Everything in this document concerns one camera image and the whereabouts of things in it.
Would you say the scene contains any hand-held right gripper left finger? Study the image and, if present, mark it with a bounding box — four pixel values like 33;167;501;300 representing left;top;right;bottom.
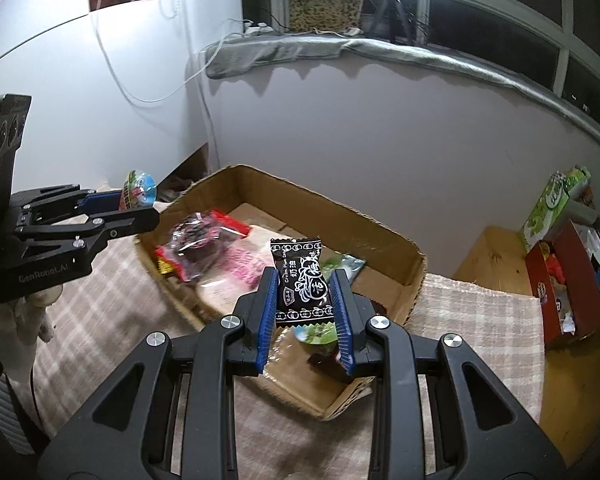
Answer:
37;266;281;480

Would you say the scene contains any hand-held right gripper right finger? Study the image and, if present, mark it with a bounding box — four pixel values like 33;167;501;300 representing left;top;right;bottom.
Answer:
327;268;568;480

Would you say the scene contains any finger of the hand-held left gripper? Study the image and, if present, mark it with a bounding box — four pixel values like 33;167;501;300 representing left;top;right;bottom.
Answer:
14;207;161;249
11;185;124;222

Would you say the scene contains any orange jelly cup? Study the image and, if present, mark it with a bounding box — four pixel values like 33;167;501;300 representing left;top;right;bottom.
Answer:
119;170;157;211

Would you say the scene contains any black candy packet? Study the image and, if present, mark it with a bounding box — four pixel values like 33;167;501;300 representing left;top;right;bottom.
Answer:
270;236;337;331

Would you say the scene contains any small green candy packet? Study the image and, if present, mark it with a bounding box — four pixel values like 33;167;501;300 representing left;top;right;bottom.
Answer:
325;252;368;281

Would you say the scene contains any pink bread packet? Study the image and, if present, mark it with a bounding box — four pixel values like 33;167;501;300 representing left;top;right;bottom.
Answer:
195;232;281;321

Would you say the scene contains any brown cake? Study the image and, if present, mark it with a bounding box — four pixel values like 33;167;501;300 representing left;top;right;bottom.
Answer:
154;210;253;283

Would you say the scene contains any person's left forearm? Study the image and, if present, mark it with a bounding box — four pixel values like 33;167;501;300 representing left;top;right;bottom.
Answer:
0;282;66;396

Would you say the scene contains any white wardrobe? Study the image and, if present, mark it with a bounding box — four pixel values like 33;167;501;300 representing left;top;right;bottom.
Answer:
0;0;246;221

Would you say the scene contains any pink plaid blanket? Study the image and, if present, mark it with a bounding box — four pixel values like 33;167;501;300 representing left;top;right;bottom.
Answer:
30;187;546;480

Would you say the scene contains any red cardboard box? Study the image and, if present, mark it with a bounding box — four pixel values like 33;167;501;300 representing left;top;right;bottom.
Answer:
524;220;600;348

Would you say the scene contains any grey windowsill cloth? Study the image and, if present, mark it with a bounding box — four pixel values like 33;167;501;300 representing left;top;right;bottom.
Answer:
200;32;600;161

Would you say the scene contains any grey ribbed cloth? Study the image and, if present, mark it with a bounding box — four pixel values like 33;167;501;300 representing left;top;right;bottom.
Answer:
0;372;33;456

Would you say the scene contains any green paper bag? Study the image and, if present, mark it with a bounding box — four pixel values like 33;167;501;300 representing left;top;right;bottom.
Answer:
522;166;593;253

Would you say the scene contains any leopard print cushion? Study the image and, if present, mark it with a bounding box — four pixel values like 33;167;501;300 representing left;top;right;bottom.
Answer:
287;0;366;33

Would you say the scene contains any white framed window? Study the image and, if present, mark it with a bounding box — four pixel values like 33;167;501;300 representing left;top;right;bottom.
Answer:
240;0;600;141

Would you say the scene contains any long white cable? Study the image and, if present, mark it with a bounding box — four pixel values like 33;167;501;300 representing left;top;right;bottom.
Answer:
87;0;231;106

